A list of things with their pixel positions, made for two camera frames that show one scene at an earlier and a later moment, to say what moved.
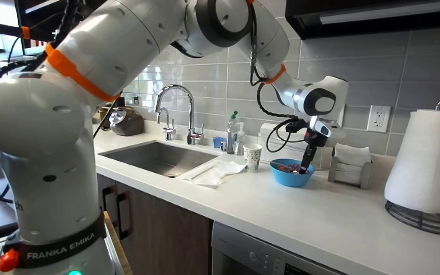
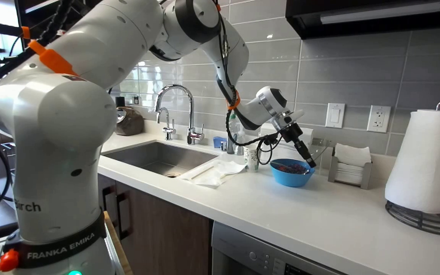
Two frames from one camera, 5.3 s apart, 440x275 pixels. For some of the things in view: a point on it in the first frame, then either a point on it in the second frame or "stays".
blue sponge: (219, 141) stays
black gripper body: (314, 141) -> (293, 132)
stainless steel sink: (161, 158) stays
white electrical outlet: (378, 118) stays
